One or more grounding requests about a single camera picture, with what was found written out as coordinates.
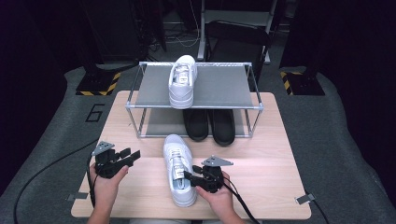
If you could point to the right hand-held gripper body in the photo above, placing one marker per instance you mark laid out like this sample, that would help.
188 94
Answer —
213 180

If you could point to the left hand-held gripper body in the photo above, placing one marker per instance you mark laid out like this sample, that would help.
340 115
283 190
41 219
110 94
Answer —
107 166

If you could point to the white sneaker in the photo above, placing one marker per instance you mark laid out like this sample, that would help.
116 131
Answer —
174 146
180 93

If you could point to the black slipper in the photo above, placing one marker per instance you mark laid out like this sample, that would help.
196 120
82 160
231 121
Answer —
196 127
222 130

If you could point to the metal shoe rack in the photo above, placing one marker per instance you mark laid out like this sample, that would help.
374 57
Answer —
224 87

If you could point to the person's right hand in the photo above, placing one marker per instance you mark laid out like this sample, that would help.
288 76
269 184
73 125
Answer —
219 202

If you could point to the person's left hand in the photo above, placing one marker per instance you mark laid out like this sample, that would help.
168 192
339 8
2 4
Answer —
104 193

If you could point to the black striped stand base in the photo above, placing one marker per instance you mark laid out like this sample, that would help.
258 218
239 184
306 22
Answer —
96 85
305 85

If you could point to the white metal stand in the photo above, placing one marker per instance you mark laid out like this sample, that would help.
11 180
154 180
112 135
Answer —
201 37

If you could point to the grey floor mat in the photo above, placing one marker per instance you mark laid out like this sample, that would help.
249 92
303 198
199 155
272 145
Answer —
342 140

